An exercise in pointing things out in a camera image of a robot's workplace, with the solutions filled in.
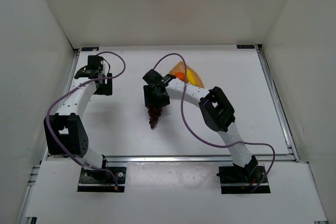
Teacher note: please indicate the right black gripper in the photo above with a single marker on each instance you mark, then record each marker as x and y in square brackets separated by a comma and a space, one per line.
[156, 99]

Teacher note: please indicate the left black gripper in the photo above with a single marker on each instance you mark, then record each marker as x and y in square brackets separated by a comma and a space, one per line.
[104, 87]

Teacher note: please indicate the fake purple grape bunch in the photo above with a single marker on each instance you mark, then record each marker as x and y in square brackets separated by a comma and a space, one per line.
[154, 113]

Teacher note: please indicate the fake orange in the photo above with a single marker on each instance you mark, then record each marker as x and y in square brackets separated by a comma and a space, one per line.
[181, 76]

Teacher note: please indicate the fake yellow lemon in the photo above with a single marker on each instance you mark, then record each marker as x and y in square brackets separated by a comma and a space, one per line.
[190, 78]

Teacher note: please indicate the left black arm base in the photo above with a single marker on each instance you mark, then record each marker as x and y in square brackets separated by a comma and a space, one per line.
[94, 181]

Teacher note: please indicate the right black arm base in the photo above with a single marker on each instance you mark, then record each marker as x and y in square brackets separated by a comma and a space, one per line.
[235, 183]

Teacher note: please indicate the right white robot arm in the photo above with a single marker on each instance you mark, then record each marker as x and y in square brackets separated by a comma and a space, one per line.
[216, 110]

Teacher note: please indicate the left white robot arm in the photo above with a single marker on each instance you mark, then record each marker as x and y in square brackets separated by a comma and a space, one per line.
[67, 125]

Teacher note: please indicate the woven triangular fruit basket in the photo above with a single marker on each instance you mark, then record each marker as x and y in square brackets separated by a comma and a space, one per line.
[179, 67]

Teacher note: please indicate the left blue corner label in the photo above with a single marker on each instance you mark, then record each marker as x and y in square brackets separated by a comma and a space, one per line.
[90, 49]

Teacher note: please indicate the blue corner label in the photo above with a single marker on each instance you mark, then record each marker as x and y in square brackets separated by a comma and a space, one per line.
[90, 49]
[245, 46]

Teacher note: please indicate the right blue corner label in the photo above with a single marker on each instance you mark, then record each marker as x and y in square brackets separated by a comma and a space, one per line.
[245, 46]

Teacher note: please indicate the front aluminium rail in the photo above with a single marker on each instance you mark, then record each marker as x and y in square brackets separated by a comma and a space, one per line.
[143, 159]

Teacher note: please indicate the right aluminium side rail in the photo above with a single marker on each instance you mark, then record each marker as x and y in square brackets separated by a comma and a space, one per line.
[277, 103]

